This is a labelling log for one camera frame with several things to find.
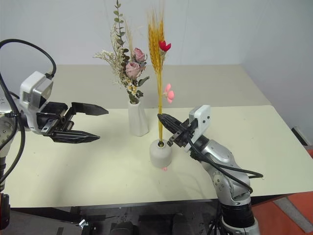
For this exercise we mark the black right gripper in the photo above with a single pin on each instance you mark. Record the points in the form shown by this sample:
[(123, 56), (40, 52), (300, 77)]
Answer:
[(184, 135)]

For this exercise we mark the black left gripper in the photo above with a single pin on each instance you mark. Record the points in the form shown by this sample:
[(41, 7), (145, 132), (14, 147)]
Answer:
[(52, 115)]

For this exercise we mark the golden wheat flower bouquet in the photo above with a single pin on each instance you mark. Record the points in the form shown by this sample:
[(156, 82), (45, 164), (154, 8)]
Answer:
[(156, 46)]

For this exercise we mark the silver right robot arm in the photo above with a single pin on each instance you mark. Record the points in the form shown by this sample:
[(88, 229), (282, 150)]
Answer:
[(227, 166)]

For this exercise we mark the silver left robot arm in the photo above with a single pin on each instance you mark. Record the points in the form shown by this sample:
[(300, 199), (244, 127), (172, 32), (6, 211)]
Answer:
[(5, 127)]

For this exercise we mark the tall slim white vase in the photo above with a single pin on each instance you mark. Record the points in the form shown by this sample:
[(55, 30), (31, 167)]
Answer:
[(137, 120)]

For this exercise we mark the short round white vase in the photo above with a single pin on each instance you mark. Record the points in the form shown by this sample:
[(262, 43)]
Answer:
[(160, 156)]

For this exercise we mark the dried pink rose bouquet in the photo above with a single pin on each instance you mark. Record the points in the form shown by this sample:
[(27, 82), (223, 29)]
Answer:
[(132, 67)]

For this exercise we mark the dark rounded shape under table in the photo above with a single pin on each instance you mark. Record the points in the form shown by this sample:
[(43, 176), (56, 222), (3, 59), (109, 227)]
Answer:
[(123, 228)]

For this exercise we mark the black box on floor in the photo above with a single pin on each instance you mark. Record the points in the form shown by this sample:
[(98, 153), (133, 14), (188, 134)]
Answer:
[(303, 135)]

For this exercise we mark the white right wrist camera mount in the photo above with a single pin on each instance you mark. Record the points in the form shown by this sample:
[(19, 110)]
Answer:
[(201, 120)]

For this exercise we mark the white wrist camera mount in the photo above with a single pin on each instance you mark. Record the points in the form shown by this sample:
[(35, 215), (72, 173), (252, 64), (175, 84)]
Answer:
[(30, 88), (201, 120)]

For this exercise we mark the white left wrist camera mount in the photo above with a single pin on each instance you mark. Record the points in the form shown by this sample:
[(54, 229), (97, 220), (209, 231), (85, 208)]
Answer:
[(30, 88)]

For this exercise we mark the small metal bracket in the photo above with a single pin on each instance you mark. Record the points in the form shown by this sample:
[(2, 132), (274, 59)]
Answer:
[(83, 223)]

